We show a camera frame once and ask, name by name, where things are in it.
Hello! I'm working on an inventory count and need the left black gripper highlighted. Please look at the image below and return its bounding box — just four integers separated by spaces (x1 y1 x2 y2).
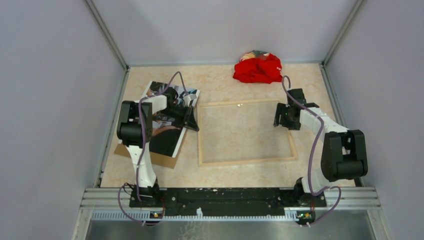
158 104 199 131

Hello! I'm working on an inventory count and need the printed photo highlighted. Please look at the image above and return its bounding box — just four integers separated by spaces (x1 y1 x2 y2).
145 81 201 158

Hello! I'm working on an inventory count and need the wooden picture frame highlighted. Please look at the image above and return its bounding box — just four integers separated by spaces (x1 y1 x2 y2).
197 99 298 168

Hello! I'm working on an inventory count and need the brown cardboard backing board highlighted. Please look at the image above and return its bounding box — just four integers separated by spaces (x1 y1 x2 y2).
113 80 202 170

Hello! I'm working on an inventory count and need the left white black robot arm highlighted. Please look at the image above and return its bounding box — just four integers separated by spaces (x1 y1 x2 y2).
116 93 199 207

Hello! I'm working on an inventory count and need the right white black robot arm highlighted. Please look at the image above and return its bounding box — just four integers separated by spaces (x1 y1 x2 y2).
273 88 368 207

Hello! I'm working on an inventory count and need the red cloth bundle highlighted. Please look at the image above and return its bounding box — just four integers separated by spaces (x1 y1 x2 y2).
232 50 283 84

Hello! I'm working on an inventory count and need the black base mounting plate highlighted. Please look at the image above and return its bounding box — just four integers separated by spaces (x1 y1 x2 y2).
129 187 327 217

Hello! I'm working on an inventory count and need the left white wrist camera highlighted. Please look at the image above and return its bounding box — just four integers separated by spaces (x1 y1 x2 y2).
182 92 199 107

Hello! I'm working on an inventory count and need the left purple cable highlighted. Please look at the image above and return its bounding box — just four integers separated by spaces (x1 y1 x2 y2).
118 70 190 227

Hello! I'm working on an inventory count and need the purple cable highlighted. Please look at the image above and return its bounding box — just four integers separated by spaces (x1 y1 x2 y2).
281 74 342 227
118 70 190 227

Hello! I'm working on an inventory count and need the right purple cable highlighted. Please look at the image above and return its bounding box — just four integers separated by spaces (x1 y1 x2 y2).
281 74 342 227

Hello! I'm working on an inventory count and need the aluminium rail front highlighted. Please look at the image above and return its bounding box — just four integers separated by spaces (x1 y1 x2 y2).
72 187 392 240

